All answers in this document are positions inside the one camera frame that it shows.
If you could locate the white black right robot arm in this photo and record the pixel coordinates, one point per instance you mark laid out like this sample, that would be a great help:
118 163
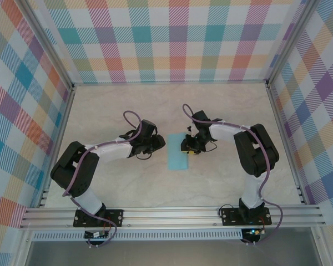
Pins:
252 191

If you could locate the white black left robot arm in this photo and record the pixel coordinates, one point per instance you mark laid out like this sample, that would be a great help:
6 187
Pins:
111 153

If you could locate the aluminium frame crossbar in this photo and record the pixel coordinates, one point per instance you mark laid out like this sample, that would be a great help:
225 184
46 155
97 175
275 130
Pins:
169 82

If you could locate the small lit controller board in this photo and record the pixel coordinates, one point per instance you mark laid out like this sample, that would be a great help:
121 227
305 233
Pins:
254 231

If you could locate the aluminium frame post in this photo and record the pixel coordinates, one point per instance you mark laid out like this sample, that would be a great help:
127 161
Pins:
288 47
48 47

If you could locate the grey metal panel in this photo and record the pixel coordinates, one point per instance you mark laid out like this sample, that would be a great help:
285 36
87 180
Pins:
169 255

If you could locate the light blue paper sheet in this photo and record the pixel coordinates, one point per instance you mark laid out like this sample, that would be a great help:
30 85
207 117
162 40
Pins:
176 160

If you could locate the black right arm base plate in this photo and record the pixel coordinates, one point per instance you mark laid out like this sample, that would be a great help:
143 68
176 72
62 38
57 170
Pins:
230 219

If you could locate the small black controller board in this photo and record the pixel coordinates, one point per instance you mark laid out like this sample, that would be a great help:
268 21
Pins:
95 235

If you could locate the aluminium mounting rail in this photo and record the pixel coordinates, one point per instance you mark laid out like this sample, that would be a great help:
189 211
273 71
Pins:
169 217

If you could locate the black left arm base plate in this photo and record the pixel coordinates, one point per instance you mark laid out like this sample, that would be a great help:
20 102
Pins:
116 214

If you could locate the aluminium table side rail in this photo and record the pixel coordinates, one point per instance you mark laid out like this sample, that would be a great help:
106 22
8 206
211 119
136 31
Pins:
287 144
58 147

